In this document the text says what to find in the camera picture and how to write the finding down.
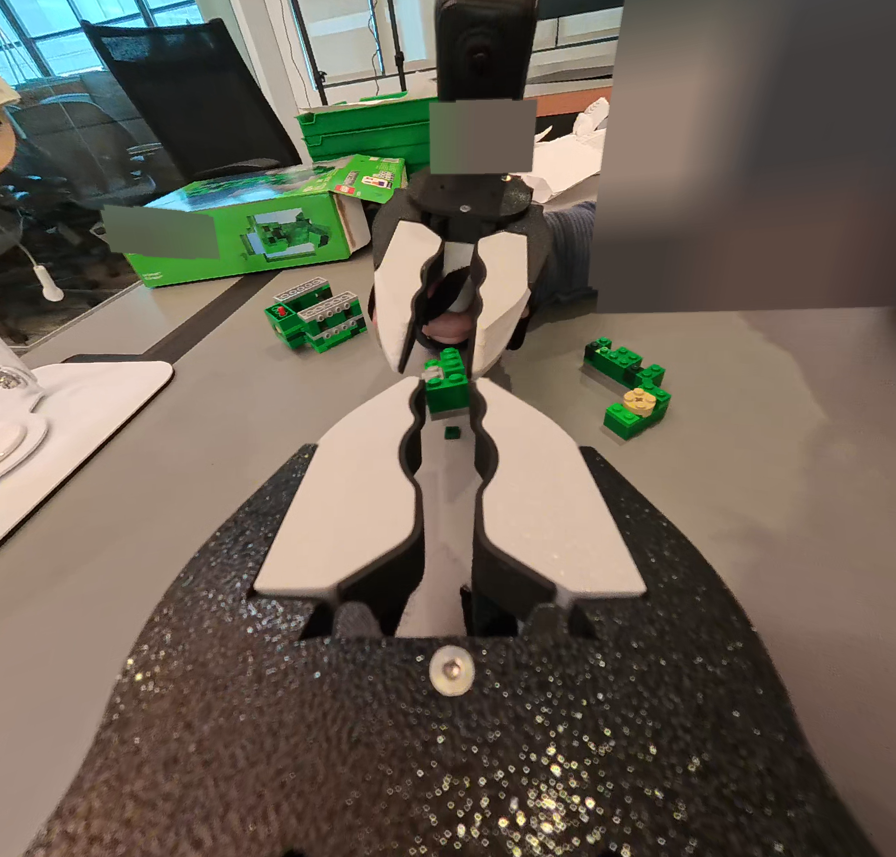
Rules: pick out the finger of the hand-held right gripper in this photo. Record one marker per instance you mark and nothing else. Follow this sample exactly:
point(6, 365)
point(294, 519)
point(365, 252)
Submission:
point(395, 290)
point(507, 290)

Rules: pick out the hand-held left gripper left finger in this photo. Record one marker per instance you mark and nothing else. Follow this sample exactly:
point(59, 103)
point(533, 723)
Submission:
point(343, 507)

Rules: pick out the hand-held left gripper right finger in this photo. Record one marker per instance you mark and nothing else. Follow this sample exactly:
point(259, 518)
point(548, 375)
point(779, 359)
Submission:
point(553, 514)

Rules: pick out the green and grey brick assembly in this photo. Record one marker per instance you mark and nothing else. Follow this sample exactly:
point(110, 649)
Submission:
point(448, 391)

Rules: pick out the grey desk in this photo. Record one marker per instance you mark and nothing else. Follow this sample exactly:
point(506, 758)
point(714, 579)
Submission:
point(700, 521)

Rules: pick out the person's right hand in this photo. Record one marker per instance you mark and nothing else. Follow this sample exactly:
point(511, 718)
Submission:
point(451, 330)

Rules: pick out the stack of green trays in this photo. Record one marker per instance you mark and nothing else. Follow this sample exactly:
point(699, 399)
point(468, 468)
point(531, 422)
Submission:
point(364, 129)

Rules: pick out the green grey build red piece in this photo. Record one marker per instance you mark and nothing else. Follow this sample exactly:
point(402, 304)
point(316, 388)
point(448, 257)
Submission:
point(290, 332)

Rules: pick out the white crumpled paper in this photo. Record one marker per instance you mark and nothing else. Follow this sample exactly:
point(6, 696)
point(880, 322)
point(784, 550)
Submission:
point(567, 164)

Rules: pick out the curved green build tan flower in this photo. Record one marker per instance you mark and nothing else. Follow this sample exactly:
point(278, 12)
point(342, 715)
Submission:
point(616, 360)

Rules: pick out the green toy box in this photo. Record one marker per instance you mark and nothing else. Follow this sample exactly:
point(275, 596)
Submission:
point(231, 230)

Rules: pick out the white book stand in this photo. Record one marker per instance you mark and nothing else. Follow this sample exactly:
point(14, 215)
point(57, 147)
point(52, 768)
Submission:
point(91, 409)

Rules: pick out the black mesh office chair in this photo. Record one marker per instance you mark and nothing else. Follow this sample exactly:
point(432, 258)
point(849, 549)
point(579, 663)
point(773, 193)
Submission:
point(189, 94)

